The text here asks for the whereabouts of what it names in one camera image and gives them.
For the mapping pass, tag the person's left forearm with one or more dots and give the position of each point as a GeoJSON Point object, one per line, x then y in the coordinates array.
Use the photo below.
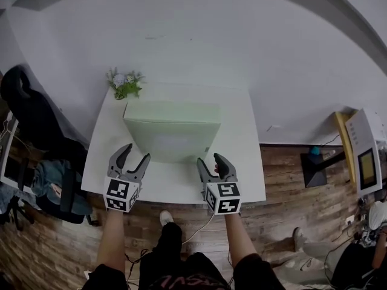
{"type": "Point", "coordinates": [112, 240]}

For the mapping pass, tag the pale green box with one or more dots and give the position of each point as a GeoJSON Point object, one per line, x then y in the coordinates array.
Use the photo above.
{"type": "Point", "coordinates": [172, 131]}

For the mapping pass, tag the wooden desk with white frame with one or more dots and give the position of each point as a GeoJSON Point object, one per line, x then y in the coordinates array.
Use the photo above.
{"type": "Point", "coordinates": [7, 162]}

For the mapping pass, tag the person's black trouser leg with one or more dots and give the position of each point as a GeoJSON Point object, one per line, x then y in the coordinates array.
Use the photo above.
{"type": "Point", "coordinates": [170, 240]}

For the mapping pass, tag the white wall socket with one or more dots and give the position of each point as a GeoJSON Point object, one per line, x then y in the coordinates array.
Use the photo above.
{"type": "Point", "coordinates": [272, 128]}

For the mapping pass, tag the small potted flower plant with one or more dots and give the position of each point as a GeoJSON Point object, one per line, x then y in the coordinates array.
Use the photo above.
{"type": "Point", "coordinates": [124, 83]}

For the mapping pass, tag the person's white shoe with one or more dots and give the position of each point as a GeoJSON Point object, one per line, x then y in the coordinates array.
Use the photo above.
{"type": "Point", "coordinates": [166, 217]}

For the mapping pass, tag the teal jacket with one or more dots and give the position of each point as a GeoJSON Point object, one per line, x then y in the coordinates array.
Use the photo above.
{"type": "Point", "coordinates": [48, 177]}

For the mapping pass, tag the white machine with screen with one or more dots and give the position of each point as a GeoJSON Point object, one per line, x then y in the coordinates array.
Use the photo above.
{"type": "Point", "coordinates": [362, 137]}

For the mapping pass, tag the black pedestal stand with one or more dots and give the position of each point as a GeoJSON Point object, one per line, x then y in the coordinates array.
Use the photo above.
{"type": "Point", "coordinates": [314, 171]}

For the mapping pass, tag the teal ball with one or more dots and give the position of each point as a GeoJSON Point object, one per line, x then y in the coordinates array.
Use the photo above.
{"type": "Point", "coordinates": [314, 150]}

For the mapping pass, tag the black office chair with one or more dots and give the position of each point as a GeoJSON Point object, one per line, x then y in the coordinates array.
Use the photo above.
{"type": "Point", "coordinates": [39, 116]}

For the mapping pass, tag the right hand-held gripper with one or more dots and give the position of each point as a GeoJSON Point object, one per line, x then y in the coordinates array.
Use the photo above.
{"type": "Point", "coordinates": [223, 198]}

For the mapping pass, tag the person's black printed shirt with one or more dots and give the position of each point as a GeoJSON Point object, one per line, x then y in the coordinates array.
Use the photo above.
{"type": "Point", "coordinates": [193, 273]}

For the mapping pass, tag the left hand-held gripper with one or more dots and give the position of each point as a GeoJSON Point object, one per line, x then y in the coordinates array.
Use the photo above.
{"type": "Point", "coordinates": [121, 193]}

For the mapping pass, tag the person's right forearm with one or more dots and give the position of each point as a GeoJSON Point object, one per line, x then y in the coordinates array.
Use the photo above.
{"type": "Point", "coordinates": [240, 240]}

